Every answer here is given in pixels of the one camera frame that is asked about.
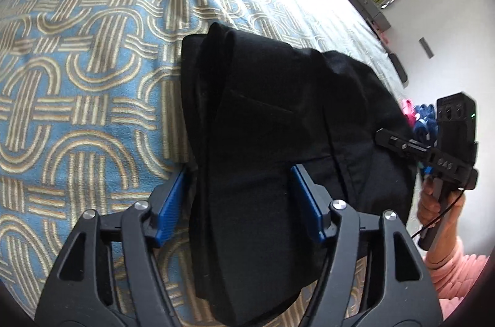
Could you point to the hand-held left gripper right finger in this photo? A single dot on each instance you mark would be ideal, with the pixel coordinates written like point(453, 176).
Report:
point(307, 203)

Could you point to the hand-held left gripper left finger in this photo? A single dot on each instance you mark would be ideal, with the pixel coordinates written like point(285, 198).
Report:
point(170, 207)

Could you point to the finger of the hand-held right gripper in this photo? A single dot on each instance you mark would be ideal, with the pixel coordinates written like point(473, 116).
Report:
point(402, 145)

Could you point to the black pants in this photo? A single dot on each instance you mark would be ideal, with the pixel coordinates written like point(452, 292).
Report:
point(270, 99)

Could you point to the person's right forearm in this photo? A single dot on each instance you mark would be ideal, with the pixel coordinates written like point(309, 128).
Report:
point(456, 280)

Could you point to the person's right hand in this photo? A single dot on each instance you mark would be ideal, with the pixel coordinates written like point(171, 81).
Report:
point(426, 199)

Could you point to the blue cloth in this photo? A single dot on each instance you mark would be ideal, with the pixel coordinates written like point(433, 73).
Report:
point(424, 120)

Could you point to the pink cloth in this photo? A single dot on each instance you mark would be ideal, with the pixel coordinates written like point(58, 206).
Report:
point(407, 107)

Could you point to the dark grey object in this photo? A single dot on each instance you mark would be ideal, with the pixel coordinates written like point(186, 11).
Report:
point(398, 67)

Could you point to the blue beige patterned bedspread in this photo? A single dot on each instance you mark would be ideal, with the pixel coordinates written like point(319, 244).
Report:
point(96, 79)

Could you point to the grey wall switch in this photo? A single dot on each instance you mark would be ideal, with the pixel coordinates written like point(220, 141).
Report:
point(425, 47)

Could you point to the grey wall shelf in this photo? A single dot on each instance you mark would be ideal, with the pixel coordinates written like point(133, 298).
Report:
point(371, 10)

